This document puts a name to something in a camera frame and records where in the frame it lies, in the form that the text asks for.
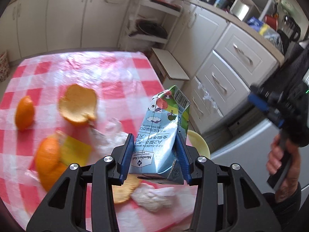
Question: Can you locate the yellow plastic wrapper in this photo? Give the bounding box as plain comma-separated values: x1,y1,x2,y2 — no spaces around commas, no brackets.
59,136,92,166

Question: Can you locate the blue milk carton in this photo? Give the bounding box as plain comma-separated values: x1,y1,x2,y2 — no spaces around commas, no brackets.
129,85,190,185

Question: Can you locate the white tissue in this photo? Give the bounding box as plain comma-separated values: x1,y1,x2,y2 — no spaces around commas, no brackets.
89,120,175,213

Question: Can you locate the small orange peel piece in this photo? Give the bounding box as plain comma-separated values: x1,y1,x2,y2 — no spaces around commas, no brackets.
15,96,35,131

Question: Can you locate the large orange peel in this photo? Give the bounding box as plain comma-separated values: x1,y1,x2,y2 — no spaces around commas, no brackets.
58,84,97,127

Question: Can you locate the person right hand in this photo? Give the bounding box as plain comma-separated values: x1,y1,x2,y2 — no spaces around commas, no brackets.
266,133,302,203

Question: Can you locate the orange peel near wrapper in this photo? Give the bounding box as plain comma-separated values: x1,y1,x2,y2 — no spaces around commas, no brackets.
35,130,67,192

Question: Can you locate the white refrigerator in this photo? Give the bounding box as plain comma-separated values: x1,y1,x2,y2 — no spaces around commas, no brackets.
209,118,309,194

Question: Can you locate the round cracker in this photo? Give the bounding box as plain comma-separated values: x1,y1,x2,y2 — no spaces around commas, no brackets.
112,174,141,204

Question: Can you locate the white drawer cabinet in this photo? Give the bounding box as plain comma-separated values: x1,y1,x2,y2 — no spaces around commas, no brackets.
166,1,284,134

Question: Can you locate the red mug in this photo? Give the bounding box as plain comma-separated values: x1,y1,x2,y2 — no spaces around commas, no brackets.
264,15,278,31

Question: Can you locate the blue tissue pack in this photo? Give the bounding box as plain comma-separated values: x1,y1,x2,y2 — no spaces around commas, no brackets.
247,17,264,32

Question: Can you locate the white electric kettle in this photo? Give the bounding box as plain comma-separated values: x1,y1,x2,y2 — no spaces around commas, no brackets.
229,0,260,22

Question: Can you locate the red white checkered tablecloth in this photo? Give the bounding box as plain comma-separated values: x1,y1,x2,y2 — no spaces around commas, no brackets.
0,51,199,232

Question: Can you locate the white step stool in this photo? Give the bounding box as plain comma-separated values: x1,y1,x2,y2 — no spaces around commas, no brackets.
150,48,190,81

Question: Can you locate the black frying pan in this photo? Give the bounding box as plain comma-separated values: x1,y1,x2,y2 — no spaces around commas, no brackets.
129,20,168,39

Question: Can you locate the white corner shelf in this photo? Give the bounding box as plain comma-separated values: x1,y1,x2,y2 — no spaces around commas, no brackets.
117,0,184,52

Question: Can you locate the patterned waste basket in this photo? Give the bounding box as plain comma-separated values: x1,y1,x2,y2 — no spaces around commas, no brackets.
0,51,10,82

